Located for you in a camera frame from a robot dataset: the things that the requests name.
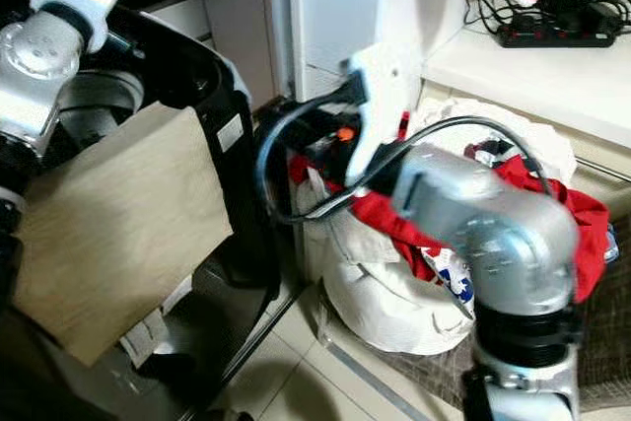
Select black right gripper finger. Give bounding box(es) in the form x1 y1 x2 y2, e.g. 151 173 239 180
271 132 318 160
261 104 318 134

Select red garment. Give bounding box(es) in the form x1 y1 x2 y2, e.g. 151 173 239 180
291 125 612 304

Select cabinet with dark countertop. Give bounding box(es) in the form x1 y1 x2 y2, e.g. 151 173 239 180
148 0 272 111

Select white laundry bag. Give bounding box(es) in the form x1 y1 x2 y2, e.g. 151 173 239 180
301 96 583 358

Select grey-beige woven cloth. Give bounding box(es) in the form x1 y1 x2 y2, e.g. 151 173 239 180
15 101 235 368

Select black power strip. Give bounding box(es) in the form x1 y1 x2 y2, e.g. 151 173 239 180
498 27 614 50

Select brown checked fabric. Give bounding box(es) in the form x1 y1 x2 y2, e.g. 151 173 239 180
414 273 631 417

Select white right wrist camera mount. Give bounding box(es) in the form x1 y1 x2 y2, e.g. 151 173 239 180
345 41 415 190

